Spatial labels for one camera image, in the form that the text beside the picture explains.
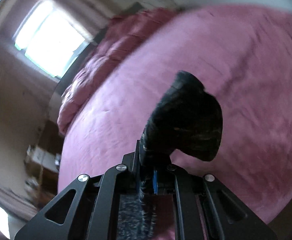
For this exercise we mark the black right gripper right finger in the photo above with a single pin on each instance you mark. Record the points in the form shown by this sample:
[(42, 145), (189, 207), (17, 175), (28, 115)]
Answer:
[(204, 208)]

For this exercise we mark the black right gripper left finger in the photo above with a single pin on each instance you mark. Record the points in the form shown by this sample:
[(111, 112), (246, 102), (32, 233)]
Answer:
[(88, 207)]

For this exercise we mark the dark leaf-print pants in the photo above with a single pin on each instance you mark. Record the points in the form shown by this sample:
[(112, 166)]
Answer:
[(187, 119)]

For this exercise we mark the cluttered side table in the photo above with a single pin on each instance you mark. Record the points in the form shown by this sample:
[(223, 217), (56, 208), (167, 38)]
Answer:
[(42, 164)]

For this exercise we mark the pink bed sheet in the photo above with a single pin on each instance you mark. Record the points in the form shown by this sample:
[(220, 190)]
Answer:
[(242, 54)]

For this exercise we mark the bright window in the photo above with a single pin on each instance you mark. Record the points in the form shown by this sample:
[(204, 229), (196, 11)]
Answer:
[(50, 38)]

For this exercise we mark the pink quilted comforter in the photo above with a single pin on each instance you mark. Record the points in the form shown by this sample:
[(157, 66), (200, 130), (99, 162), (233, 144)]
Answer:
[(125, 33)]

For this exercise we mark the dark bed headboard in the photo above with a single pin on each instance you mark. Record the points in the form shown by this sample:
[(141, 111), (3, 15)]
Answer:
[(81, 60)]

